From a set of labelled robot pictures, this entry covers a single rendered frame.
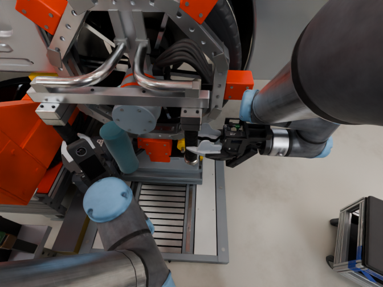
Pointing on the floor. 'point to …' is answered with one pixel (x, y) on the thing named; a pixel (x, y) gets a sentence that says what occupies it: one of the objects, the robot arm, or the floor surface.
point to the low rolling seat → (359, 242)
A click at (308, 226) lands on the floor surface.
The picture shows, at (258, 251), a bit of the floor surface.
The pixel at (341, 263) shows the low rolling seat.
